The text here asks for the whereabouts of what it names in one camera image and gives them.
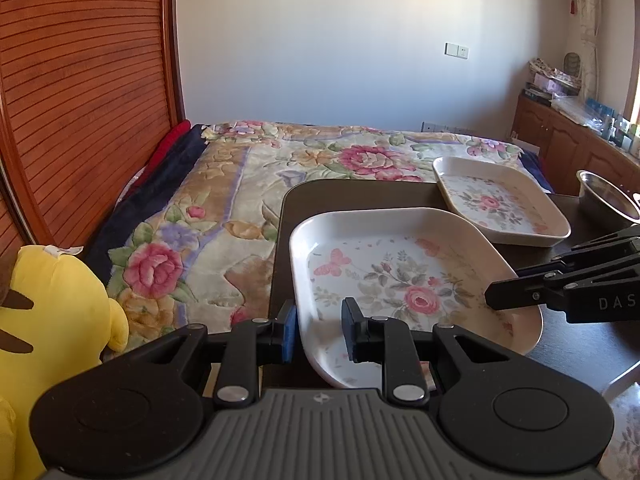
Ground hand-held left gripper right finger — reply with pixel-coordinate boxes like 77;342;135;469
342;297;506;403

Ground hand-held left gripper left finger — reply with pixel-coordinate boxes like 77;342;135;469
145;300;301;408

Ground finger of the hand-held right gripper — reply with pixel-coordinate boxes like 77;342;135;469
485;266;640;311
516;225;640;280

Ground white floral plate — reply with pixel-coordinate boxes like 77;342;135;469
432;156;572;248
289;207;544;390

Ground stainless steel bowl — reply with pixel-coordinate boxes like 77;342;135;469
576;170;640;233

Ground white table leg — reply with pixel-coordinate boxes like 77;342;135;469
602;360;640;403

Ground wooden cabinet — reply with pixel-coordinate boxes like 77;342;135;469
512;94;640;196

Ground white cardboard box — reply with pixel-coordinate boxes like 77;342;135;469
510;130;541;157

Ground row of small bottles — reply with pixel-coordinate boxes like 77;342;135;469
585;101;640;153

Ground floral rug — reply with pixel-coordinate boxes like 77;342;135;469
597;385;640;480

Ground clear plastic bags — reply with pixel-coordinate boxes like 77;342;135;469
550;94;606;126

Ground floral blanket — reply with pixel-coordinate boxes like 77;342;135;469
102;120;526;356

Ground dark books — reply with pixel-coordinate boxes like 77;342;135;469
522;87;556;106

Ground purple box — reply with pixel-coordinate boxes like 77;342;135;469
532;74;576;93

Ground patterned paper bag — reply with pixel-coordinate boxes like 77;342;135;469
529;57;581;86

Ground dark tabletop board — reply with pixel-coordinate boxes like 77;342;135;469
82;125;556;286

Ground red cloth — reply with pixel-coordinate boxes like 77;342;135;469
132;120;193;196

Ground yellow plush toy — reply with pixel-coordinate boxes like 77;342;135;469
0;245;130;480

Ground patterned curtain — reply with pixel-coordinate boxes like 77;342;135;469
570;0;603;106

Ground wall outlet strip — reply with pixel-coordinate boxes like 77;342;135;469
421;121;476;135

